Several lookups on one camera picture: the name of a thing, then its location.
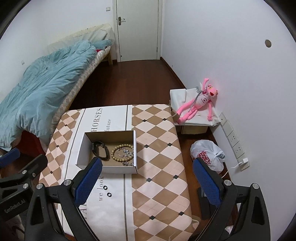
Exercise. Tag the blue duvet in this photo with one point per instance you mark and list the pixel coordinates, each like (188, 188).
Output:
(33, 102)

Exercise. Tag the pillow on bed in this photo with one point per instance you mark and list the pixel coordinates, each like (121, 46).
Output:
(99, 39)

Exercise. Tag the checkered printed tablecloth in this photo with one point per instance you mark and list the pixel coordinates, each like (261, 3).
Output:
(152, 202)

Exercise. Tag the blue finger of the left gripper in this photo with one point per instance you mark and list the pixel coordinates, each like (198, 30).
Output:
(9, 157)

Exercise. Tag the black smart wristband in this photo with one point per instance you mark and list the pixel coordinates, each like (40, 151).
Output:
(99, 149)

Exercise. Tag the white cloth covered box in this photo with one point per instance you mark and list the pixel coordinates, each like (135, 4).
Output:
(199, 123)

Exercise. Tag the bed with patterned mattress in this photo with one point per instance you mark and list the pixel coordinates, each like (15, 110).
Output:
(66, 42)

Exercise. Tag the open cardboard box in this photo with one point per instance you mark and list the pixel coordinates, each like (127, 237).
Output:
(113, 140)

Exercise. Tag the white plastic bag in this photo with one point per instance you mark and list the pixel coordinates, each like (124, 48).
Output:
(210, 153)

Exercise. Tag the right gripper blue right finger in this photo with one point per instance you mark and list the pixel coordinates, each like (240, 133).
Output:
(209, 181)

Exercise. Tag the silver crystal jewelry piece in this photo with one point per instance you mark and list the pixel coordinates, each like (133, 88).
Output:
(124, 156)

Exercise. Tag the white wall power strip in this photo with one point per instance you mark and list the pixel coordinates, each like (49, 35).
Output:
(231, 136)

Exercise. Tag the white door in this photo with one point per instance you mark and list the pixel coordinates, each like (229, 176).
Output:
(138, 30)

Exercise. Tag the pink panther plush toy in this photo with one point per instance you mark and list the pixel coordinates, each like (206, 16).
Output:
(205, 97)

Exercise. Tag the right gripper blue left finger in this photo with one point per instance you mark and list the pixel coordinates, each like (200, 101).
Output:
(85, 180)

